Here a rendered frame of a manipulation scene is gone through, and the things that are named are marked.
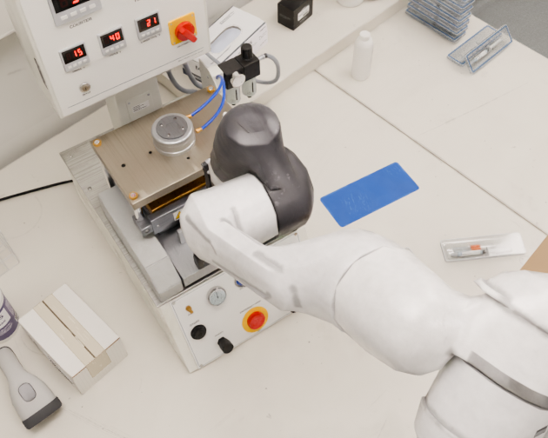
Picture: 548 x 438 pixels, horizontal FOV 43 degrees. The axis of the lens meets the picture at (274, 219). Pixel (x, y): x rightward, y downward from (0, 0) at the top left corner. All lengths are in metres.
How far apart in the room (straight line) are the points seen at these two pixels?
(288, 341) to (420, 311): 0.85
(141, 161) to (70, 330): 0.38
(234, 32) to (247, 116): 1.03
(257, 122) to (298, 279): 0.24
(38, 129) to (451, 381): 1.41
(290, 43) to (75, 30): 0.86
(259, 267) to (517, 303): 0.28
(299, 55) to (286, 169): 1.07
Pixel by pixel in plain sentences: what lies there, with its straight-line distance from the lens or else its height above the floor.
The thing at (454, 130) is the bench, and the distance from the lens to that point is 1.88.
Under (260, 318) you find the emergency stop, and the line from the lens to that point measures 1.47.
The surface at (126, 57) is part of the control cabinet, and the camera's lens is 1.35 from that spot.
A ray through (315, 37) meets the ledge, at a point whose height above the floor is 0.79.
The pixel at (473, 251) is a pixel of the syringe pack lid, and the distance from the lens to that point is 1.63.
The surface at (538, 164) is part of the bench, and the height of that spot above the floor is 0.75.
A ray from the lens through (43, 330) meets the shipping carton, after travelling 1.49.
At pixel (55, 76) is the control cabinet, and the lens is 1.30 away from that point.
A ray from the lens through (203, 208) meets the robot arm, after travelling 0.89.
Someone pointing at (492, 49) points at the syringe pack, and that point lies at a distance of 2.08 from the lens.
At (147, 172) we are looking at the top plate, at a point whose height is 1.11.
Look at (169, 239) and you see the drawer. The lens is 1.38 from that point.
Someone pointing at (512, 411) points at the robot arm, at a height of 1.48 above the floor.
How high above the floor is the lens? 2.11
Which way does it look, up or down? 55 degrees down
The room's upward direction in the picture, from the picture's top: 2 degrees counter-clockwise
